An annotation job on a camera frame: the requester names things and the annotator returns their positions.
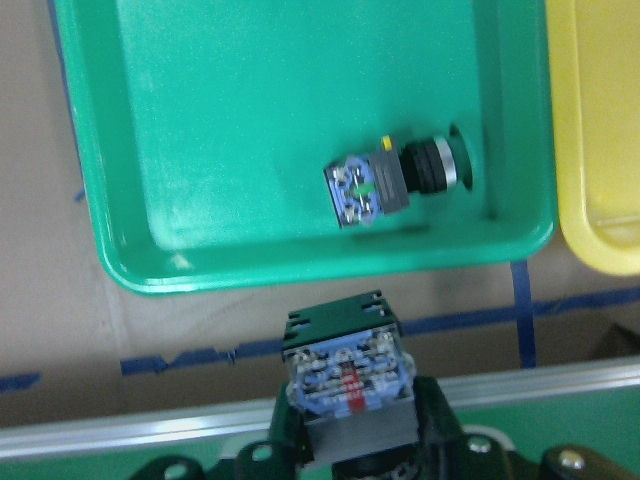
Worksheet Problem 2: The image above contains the green plastic tray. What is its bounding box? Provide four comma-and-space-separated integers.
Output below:
50, 1, 556, 295

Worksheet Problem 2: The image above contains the yellow plastic tray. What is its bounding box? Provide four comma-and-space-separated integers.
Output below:
546, 1, 639, 276

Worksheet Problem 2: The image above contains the green conveyor belt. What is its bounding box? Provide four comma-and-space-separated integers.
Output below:
1, 357, 639, 479

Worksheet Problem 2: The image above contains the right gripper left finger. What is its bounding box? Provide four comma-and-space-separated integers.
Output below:
267, 383, 314, 479

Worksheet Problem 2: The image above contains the green push button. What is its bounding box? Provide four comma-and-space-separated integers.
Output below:
323, 124, 473, 228
281, 290, 418, 466

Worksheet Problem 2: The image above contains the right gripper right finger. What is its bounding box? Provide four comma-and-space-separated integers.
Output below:
413, 376, 463, 465

